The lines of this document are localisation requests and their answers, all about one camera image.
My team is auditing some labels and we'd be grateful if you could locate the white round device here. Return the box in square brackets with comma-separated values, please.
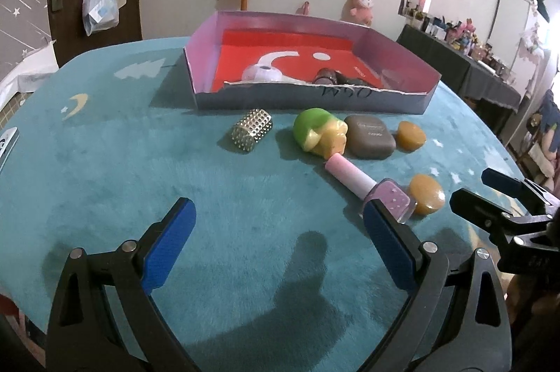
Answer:
[241, 65, 283, 83]

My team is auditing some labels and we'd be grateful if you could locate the white plastic bag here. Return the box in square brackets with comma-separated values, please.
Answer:
[82, 0, 119, 36]

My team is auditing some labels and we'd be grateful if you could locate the pink cardboard box tray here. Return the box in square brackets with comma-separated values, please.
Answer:
[184, 11, 440, 114]

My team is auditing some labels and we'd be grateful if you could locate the green yellow mushroom toy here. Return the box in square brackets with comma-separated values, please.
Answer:
[292, 107, 348, 160]

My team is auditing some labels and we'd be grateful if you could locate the purple nail polish bottle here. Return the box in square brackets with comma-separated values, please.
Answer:
[324, 154, 417, 223]

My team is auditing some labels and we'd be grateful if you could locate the dark cloth side table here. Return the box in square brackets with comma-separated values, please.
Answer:
[397, 24, 521, 112]

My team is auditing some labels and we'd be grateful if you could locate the orange round sponge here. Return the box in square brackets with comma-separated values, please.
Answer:
[395, 121, 427, 152]
[408, 174, 445, 216]

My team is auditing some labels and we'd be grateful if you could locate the pink plush toy right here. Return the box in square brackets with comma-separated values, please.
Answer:
[349, 0, 373, 27]

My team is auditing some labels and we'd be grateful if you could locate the teal star moon blanket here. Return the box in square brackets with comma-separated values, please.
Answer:
[0, 36, 544, 372]

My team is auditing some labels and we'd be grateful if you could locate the brown earbuds case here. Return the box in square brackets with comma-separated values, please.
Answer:
[344, 115, 396, 160]

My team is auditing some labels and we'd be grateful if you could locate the clear glass jar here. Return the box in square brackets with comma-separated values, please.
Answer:
[380, 69, 405, 91]

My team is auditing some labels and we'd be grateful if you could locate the black perfume bottle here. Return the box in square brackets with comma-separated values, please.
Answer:
[335, 71, 372, 87]

